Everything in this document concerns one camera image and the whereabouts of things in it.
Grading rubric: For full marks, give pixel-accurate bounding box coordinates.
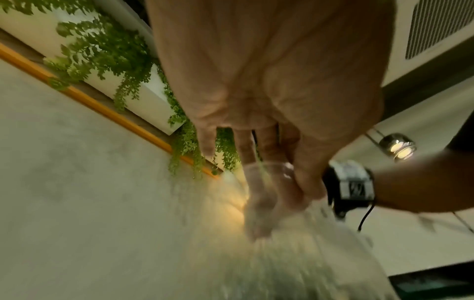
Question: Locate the person's right hand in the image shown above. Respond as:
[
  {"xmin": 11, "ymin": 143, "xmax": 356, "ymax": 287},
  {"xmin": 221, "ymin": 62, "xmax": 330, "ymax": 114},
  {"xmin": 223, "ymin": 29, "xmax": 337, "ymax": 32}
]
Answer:
[{"xmin": 242, "ymin": 172, "xmax": 328, "ymax": 244}]

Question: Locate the white planter box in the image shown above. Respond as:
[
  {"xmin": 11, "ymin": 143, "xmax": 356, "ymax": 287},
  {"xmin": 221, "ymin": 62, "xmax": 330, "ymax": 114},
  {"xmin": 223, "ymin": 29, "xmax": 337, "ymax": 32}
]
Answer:
[{"xmin": 0, "ymin": 0, "xmax": 186, "ymax": 136}]

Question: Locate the black camera cable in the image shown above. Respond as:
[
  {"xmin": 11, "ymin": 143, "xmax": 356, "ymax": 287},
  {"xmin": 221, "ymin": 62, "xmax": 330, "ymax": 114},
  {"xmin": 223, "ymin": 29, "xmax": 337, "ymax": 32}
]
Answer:
[{"xmin": 356, "ymin": 203, "xmax": 378, "ymax": 233}]

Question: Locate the round metal ceiling lamp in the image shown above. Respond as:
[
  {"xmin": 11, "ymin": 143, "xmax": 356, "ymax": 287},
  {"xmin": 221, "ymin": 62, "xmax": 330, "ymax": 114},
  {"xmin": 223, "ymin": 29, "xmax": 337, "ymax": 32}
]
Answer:
[{"xmin": 364, "ymin": 128, "xmax": 418, "ymax": 163}]

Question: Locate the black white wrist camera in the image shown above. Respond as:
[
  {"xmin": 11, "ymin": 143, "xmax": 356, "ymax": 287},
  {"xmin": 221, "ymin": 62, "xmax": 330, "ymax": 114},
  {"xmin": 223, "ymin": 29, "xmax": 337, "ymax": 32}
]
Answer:
[{"xmin": 321, "ymin": 159, "xmax": 377, "ymax": 220}]

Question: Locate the orange wooden trim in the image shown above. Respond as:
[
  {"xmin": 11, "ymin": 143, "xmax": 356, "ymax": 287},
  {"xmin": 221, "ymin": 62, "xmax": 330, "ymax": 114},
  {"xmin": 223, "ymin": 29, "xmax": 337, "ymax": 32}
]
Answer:
[{"xmin": 0, "ymin": 43, "xmax": 225, "ymax": 178}]

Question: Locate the green trailing plant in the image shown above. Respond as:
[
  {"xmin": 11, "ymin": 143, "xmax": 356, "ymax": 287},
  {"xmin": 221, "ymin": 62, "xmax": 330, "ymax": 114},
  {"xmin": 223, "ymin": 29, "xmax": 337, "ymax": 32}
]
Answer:
[{"xmin": 0, "ymin": 0, "xmax": 243, "ymax": 179}]

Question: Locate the dark green panel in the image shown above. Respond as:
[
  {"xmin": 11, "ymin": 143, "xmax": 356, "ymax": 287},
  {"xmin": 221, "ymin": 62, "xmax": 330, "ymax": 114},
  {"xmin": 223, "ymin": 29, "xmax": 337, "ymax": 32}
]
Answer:
[{"xmin": 387, "ymin": 264, "xmax": 474, "ymax": 300}]

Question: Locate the person's right forearm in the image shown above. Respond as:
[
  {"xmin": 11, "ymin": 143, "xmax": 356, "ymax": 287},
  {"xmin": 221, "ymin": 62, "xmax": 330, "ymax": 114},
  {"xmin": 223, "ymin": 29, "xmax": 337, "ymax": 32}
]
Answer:
[{"xmin": 370, "ymin": 148, "xmax": 474, "ymax": 214}]

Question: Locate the clear plastic bag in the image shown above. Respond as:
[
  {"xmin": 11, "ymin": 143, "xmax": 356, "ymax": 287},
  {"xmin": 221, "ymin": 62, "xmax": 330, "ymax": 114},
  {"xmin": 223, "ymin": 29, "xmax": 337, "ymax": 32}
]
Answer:
[{"xmin": 201, "ymin": 160, "xmax": 402, "ymax": 300}]

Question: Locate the white air conditioner unit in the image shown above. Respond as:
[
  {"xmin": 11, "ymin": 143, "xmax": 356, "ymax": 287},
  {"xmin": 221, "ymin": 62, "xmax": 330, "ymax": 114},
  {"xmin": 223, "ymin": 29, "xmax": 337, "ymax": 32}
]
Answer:
[{"xmin": 381, "ymin": 0, "xmax": 474, "ymax": 88}]

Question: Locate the person's left hand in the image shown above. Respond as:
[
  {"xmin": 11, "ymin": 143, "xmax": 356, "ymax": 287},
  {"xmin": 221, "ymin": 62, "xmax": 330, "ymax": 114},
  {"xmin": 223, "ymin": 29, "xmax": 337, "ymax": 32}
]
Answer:
[{"xmin": 144, "ymin": 0, "xmax": 395, "ymax": 203}]

